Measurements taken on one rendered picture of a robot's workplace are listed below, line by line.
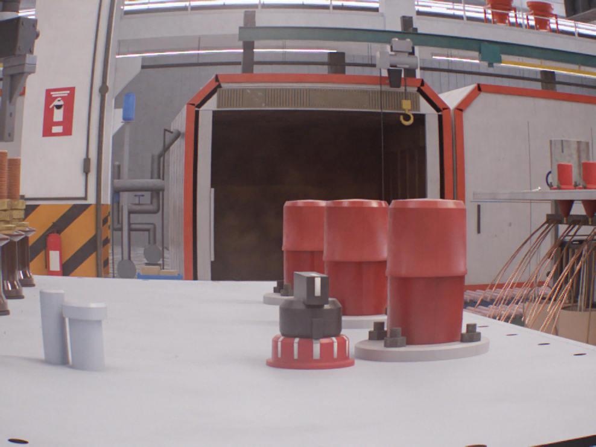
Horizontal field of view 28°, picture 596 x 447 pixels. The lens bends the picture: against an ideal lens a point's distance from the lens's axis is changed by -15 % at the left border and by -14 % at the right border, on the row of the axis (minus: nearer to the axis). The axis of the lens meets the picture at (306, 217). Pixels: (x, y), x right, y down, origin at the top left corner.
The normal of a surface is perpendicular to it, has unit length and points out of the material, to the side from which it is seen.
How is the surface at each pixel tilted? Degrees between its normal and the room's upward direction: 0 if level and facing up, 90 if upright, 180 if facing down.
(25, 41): 90
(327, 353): 88
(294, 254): 90
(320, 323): 90
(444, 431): 0
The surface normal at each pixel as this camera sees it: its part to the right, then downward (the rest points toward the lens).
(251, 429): 0.00, -1.00
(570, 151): -0.14, 0.01
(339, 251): -0.55, -0.01
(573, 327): -0.86, 0.00
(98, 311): 0.76, 0.01
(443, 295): 0.29, 0.02
